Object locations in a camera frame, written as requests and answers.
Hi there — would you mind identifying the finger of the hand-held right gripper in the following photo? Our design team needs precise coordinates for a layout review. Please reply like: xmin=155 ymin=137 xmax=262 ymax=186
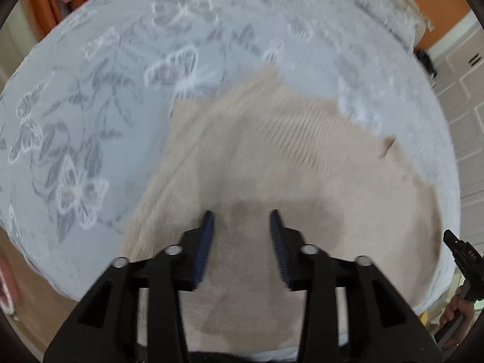
xmin=443 ymin=229 xmax=484 ymax=284

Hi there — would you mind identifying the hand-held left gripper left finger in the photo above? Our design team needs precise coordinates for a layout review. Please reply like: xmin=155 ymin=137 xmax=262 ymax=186
xmin=43 ymin=211 xmax=215 ymax=363

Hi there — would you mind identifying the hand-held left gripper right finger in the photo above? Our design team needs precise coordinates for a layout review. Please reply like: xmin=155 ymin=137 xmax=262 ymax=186
xmin=269 ymin=210 xmax=443 ymax=363

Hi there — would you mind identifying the beige sweater with black hearts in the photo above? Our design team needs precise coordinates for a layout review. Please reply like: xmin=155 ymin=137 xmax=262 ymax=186
xmin=117 ymin=64 xmax=444 ymax=356

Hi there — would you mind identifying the person's right hand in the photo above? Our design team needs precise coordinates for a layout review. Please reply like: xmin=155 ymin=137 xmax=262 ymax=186
xmin=439 ymin=283 xmax=478 ymax=350

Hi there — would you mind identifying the white panelled wardrobe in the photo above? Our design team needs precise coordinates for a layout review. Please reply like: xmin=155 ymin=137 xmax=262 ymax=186
xmin=427 ymin=11 xmax=484 ymax=258

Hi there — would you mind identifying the grey butterfly print duvet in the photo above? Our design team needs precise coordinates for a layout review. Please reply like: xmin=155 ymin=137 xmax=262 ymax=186
xmin=0 ymin=0 xmax=462 ymax=312

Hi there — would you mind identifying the black bag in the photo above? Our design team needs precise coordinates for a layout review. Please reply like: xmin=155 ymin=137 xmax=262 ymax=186
xmin=414 ymin=48 xmax=438 ymax=80

